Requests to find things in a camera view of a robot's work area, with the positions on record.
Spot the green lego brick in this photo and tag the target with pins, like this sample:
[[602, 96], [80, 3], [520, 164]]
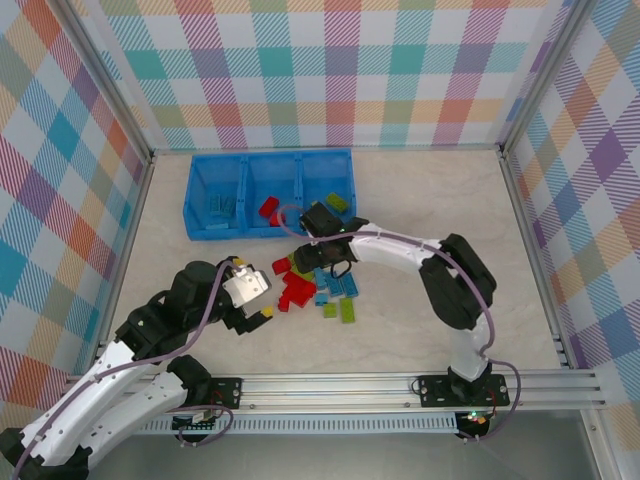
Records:
[[330, 311], [347, 310], [301, 271], [337, 202]]

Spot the red lego brick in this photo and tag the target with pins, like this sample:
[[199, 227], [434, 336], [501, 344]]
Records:
[[304, 295], [269, 205], [294, 280], [285, 303], [280, 265], [276, 219]]

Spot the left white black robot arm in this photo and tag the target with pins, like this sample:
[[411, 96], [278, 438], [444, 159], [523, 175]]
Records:
[[145, 400]]

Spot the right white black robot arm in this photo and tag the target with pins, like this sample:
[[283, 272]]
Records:
[[390, 245]]

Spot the black mounting plate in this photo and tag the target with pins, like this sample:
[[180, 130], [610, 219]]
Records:
[[435, 392], [227, 392]]

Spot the small circuit board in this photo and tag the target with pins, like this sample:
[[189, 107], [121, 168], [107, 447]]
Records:
[[192, 422], [475, 419]]

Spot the plaid backdrop panel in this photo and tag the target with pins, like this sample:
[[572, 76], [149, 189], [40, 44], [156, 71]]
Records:
[[600, 200], [320, 75], [40, 200]]

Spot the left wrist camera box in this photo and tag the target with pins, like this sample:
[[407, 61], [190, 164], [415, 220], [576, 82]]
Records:
[[247, 287]]

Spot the aluminium frame rail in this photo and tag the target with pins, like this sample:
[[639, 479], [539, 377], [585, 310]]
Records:
[[534, 250], [131, 225], [400, 148]]

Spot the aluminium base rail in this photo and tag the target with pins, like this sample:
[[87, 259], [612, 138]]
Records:
[[325, 390]]

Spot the aluminium frame post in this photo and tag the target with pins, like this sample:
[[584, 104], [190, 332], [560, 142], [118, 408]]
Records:
[[541, 75], [111, 80]]

